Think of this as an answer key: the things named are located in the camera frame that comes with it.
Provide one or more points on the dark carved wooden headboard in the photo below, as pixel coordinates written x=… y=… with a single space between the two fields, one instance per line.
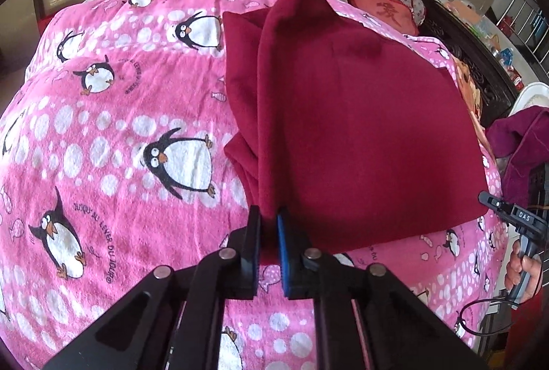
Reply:
x=472 y=48

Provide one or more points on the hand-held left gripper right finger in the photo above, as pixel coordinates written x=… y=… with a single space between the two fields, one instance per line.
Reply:
x=283 y=254

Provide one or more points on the orange patterned cloth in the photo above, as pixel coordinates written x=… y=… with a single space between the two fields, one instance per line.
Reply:
x=467 y=91

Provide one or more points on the person's right hand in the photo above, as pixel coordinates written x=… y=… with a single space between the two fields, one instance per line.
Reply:
x=511 y=271

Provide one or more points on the person's purple jacket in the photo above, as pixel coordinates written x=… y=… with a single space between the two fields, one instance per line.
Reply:
x=523 y=142

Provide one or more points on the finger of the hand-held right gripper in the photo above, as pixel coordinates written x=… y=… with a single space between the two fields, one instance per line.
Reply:
x=495 y=204

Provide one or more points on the pink penguin print blanket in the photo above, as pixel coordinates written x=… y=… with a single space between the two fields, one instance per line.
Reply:
x=107 y=138

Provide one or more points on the dark red fleece garment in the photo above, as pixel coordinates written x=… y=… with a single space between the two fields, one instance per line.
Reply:
x=364 y=117

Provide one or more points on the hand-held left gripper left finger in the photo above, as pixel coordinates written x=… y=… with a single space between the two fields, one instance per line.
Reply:
x=256 y=250

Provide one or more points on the metal rack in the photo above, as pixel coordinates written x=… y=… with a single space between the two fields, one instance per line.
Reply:
x=525 y=33

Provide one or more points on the small red heart cushion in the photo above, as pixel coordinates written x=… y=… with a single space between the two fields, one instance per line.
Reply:
x=381 y=5

